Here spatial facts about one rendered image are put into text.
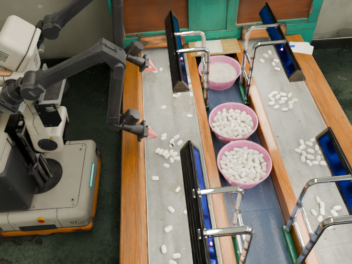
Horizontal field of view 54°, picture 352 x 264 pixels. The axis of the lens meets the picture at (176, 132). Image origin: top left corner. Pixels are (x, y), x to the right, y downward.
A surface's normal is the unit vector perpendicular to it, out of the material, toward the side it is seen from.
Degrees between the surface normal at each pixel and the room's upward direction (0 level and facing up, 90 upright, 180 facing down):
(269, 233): 0
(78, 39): 90
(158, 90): 0
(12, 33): 42
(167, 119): 0
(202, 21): 90
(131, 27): 90
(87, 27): 90
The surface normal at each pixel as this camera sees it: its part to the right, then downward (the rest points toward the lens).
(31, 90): 0.11, 0.80
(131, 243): -0.04, -0.65
